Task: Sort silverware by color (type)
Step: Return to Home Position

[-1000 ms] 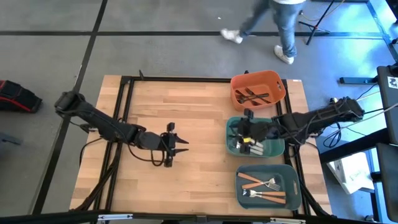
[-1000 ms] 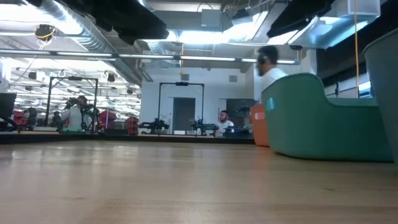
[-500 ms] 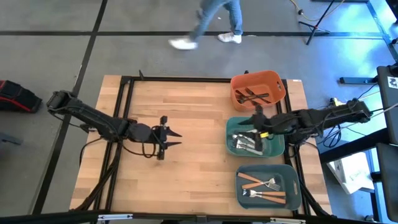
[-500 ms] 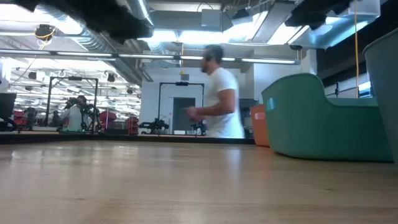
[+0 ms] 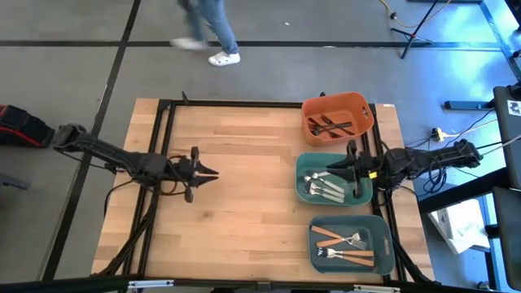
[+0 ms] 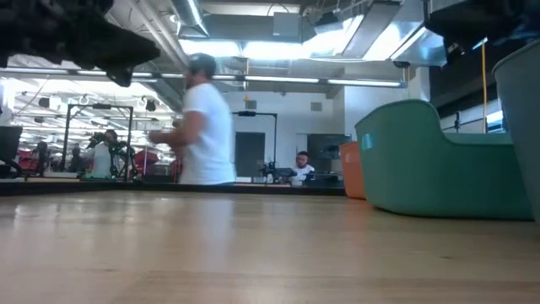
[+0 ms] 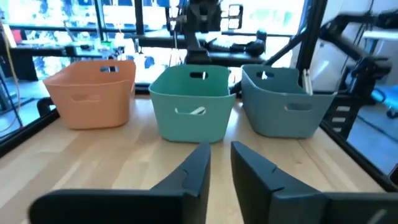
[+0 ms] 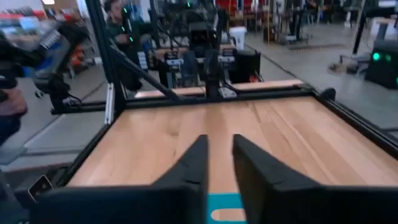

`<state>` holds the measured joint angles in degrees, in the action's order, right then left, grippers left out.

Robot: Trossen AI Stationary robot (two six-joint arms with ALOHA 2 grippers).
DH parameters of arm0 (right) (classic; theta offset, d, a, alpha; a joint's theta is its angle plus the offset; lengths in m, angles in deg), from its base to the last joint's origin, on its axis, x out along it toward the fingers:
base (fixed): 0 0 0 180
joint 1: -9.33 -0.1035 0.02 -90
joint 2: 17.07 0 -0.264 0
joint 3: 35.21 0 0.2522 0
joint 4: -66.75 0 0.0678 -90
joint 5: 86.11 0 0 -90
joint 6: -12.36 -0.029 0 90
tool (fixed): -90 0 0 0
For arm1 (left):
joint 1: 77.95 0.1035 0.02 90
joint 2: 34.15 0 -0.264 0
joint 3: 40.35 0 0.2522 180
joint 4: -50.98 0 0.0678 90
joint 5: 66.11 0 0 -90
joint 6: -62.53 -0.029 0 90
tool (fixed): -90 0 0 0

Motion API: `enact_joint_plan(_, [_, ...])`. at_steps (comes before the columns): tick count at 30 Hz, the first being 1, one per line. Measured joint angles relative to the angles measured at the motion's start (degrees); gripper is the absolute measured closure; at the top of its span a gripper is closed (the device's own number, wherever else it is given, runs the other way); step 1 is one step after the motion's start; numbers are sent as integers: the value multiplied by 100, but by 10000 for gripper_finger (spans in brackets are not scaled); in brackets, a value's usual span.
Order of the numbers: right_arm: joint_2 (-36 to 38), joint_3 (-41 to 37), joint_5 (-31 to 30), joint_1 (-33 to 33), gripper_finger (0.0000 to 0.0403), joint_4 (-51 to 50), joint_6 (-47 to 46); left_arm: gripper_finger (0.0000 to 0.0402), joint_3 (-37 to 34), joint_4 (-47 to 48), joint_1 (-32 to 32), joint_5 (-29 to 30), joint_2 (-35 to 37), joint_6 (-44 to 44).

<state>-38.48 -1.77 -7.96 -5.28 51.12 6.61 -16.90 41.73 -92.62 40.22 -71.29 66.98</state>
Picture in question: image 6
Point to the black office chair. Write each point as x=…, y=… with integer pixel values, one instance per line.
x=9, y=143

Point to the grey box unit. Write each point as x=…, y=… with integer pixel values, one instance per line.
x=287, y=27

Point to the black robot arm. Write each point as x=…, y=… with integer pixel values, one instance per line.
x=278, y=172
x=122, y=152

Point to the black gantry frame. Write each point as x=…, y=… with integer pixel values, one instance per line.
x=253, y=113
x=101, y=106

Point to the black dome camera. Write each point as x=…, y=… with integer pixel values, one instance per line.
x=401, y=64

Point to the blue-grey plastic bin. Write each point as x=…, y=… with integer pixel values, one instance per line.
x=523, y=126

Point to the green plastic bin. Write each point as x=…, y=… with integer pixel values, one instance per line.
x=422, y=169

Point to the dark grey door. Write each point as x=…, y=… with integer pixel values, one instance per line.
x=250, y=152

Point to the orange plastic bin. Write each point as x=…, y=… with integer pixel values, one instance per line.
x=353, y=173

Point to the silver air duct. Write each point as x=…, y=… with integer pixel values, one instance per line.
x=413, y=46

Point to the dark shelving rack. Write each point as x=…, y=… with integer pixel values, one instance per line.
x=329, y=148

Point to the round silver duct pipe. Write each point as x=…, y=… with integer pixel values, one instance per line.
x=190, y=12

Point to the black tripod stand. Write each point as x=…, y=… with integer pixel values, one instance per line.
x=457, y=124

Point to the person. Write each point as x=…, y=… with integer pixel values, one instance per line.
x=303, y=171
x=103, y=160
x=206, y=135

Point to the long light strip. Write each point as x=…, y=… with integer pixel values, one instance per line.
x=278, y=79

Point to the black table frame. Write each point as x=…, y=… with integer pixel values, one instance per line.
x=126, y=188

